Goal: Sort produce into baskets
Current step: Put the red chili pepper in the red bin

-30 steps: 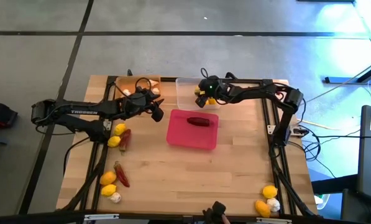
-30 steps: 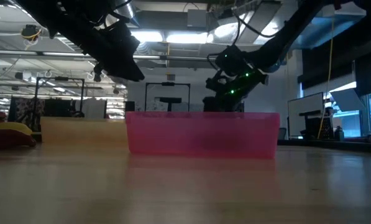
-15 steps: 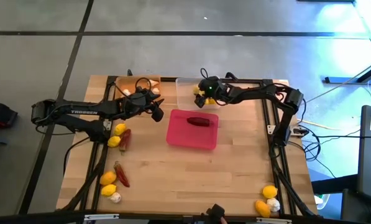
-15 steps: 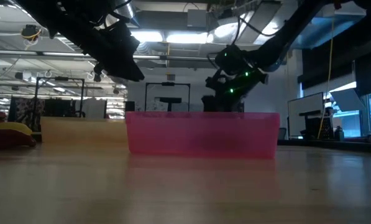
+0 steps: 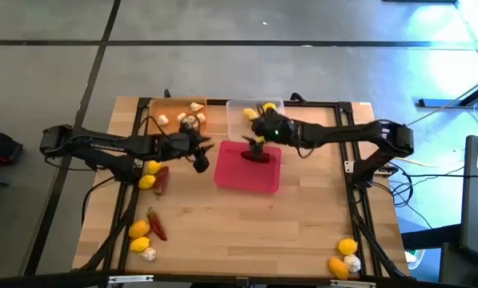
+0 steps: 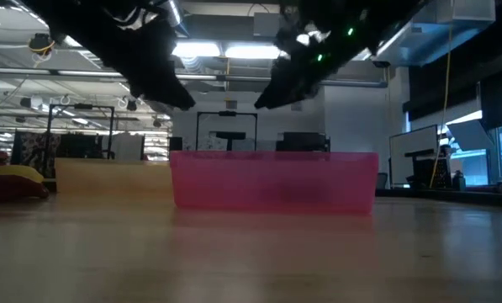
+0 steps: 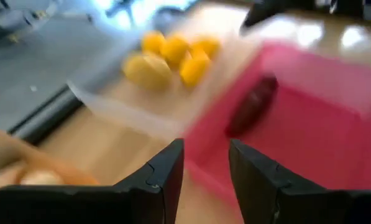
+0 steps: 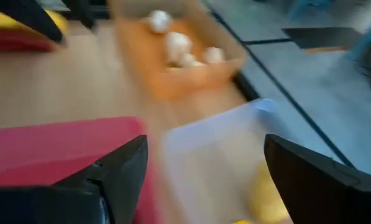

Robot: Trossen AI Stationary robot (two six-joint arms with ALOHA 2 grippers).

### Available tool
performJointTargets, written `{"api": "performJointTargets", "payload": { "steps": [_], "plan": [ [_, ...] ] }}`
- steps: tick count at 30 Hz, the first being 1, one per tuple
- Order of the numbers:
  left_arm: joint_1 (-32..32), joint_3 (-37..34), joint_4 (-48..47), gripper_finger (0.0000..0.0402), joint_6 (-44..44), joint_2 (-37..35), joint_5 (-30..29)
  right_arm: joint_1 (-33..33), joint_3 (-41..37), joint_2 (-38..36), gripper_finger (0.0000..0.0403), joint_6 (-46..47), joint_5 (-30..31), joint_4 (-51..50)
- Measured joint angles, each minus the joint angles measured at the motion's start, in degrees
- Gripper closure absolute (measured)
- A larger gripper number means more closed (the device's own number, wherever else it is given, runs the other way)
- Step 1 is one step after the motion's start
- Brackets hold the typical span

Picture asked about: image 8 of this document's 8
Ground dark flat floor plate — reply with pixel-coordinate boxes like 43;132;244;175
281;26;363;50

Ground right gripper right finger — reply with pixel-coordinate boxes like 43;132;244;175
263;134;371;224

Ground clear plastic bin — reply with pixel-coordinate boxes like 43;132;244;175
160;98;301;224

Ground pink plastic bin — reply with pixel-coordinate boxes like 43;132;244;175
0;116;161;224

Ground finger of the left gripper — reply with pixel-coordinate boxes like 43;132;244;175
0;0;65;44
62;0;96;30

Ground orange translucent plastic bin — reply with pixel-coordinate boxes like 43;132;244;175
109;0;247;101

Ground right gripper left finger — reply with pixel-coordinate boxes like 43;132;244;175
0;134;149;224

